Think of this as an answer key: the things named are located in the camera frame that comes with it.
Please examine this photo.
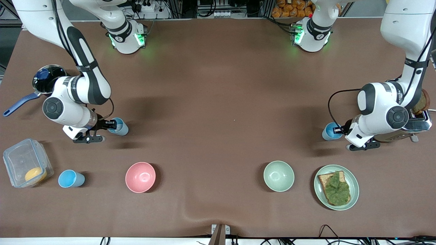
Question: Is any blue plastic cup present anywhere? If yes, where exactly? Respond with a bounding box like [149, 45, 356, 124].
[58, 169, 85, 188]
[322, 122, 344, 141]
[108, 117, 129, 136]

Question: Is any grey metal bracket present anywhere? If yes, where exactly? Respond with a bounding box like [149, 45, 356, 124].
[211, 224, 231, 245]

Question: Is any thin black cable loop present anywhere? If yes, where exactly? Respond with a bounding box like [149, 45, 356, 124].
[318, 224, 341, 241]

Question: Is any yellow round food piece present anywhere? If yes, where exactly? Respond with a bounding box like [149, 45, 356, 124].
[25, 166, 48, 183]

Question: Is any brown toast slice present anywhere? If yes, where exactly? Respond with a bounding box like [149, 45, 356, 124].
[410, 89, 431, 116]

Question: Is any white power strip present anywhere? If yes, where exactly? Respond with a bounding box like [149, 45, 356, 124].
[135, 0, 158, 13]

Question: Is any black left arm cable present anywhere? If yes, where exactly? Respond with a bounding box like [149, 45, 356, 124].
[328, 32, 435, 129]

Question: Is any green lettuce leaf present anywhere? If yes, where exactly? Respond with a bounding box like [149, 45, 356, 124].
[323, 171, 351, 206]

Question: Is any black saucepan blue handle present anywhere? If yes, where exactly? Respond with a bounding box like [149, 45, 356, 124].
[3, 64, 77, 117]

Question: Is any brown bread slice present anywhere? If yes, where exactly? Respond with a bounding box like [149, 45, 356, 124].
[317, 170, 352, 207]

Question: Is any pale green plate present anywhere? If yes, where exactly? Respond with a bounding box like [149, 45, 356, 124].
[313, 164, 360, 211]

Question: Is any bag of orange buns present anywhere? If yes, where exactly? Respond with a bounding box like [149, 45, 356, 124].
[271, 0, 315, 18]

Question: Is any beige steel toaster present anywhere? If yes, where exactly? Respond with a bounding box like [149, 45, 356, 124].
[373, 79, 433, 143]

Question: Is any pale green bowl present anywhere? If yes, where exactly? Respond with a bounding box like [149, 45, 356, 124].
[263, 160, 295, 193]

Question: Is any pink bowl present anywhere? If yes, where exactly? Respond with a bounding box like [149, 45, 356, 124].
[125, 162, 156, 194]

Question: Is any clear plastic lidded container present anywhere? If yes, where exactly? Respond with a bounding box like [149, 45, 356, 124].
[3, 138, 55, 189]

